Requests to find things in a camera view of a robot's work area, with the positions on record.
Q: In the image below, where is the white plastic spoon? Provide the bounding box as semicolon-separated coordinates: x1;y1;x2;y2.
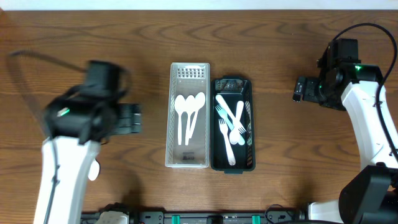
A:
175;95;185;145
188;92;206;138
185;95;195;146
88;159;100;181

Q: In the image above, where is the black perforated plastic basket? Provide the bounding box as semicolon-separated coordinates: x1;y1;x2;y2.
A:
210;76;256;174

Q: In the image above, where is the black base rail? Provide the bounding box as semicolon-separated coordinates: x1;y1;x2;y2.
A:
80;203;307;224

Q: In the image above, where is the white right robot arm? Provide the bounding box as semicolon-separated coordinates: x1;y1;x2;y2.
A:
293;63;397;223

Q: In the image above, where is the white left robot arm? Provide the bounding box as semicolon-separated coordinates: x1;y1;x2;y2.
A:
34;99;141;223

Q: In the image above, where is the clear perforated plastic basket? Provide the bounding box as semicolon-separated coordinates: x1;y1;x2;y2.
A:
165;62;210;168

